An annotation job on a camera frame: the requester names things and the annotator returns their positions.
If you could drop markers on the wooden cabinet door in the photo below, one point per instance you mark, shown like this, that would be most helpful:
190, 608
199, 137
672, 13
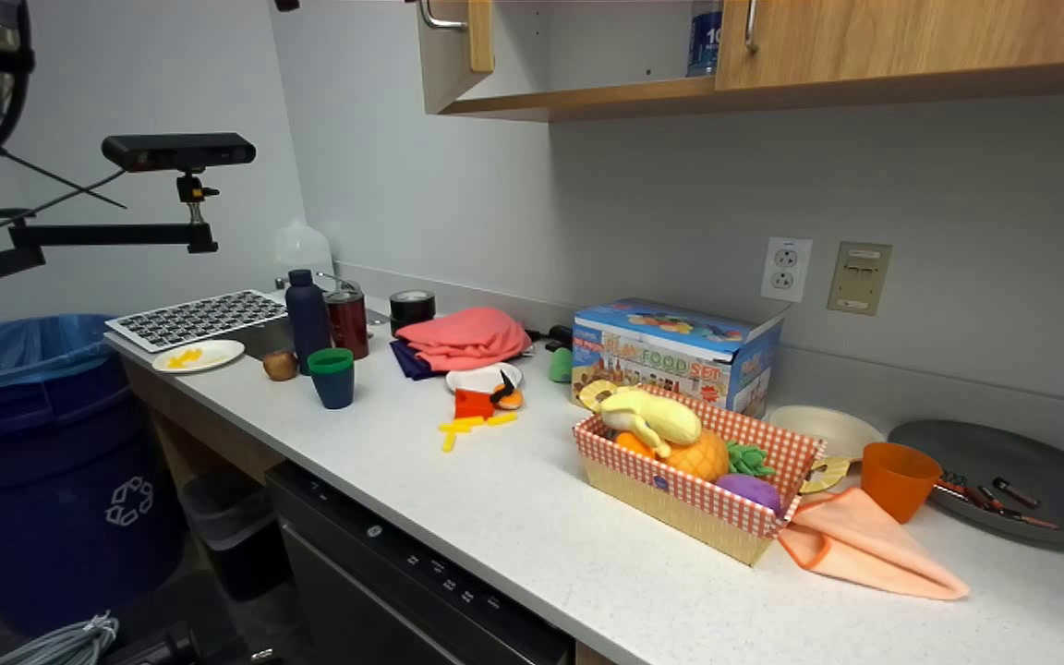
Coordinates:
926, 39
449, 60

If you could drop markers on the white round plate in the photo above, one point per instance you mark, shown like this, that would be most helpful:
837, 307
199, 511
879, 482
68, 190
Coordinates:
481, 374

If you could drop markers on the pink folded cloth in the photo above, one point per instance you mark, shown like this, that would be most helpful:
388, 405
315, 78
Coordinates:
464, 338

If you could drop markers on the small orange toy ball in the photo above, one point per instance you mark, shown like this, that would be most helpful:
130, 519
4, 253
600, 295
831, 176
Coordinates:
510, 399

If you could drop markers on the red toy fries holder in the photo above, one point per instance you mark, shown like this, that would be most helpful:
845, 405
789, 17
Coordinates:
475, 405

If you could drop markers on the yellow toy fry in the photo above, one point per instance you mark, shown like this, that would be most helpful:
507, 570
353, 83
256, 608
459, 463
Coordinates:
459, 434
497, 417

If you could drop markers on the black tape roll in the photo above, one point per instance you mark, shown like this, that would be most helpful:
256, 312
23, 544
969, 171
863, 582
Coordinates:
412, 307

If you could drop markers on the blue toy box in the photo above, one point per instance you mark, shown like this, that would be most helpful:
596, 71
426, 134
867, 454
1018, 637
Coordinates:
667, 353

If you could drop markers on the pale yellow toy banana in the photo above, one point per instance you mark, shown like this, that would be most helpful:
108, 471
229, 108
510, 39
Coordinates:
646, 415

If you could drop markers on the dark red bottle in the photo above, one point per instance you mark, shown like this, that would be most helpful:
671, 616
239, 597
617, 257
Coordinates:
348, 322

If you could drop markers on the green cup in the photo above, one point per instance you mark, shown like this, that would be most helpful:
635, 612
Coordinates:
331, 378

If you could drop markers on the orange toy fruit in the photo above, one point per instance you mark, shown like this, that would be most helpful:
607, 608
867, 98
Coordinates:
701, 460

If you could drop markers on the red checkered cardboard basket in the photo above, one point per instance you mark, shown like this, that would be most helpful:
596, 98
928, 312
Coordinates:
682, 491

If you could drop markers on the dark blue bottle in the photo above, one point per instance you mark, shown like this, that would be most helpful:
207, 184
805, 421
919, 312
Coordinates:
309, 318

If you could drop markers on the clear plastic jug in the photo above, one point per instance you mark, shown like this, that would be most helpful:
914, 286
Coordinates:
299, 253

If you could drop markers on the green toy vegetable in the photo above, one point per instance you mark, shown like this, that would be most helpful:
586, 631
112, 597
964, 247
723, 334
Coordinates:
750, 460

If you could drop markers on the brown round toy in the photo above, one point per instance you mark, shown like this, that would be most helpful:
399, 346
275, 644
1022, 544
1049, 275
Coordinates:
279, 365

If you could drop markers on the purple toy fruit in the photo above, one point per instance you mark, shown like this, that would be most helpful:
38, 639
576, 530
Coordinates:
750, 491

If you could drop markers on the black dishwasher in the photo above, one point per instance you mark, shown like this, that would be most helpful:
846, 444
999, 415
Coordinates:
406, 593

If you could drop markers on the beige bowl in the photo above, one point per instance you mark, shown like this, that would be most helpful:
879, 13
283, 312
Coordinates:
820, 431

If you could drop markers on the small white plate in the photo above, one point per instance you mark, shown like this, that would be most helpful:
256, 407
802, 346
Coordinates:
218, 354

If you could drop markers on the yellow toy piece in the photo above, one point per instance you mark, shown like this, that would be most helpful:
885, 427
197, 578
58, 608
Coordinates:
824, 476

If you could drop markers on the white grid tray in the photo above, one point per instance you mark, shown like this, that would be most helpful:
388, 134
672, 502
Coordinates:
193, 318

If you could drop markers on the yellow food toy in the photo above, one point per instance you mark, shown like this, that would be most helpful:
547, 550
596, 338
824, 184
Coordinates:
185, 358

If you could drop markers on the small black waste bin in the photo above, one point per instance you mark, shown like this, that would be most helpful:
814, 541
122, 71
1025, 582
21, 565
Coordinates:
239, 538

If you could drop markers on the wooden overhead cabinet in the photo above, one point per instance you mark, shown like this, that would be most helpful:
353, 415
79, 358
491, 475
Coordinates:
802, 93

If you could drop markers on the orange cloth napkin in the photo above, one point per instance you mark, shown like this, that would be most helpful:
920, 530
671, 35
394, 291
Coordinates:
867, 549

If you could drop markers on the orange plastic cup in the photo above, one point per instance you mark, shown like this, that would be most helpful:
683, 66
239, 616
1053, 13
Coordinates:
900, 482

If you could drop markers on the dark red utensils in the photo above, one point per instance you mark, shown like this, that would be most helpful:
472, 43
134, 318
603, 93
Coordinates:
986, 499

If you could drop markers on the blue recycling bin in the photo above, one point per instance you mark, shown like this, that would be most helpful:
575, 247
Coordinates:
38, 482

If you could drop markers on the grey rag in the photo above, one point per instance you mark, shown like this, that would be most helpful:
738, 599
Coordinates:
58, 644

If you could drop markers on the white wall power outlet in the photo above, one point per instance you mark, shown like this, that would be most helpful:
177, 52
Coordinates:
789, 272

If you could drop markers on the beige wall switch plate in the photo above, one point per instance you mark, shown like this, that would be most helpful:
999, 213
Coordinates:
859, 278

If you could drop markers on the black stereo camera bar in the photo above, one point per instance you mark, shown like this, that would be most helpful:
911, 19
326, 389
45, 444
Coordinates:
177, 151

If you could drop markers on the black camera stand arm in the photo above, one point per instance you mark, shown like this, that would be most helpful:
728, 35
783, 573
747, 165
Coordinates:
90, 232

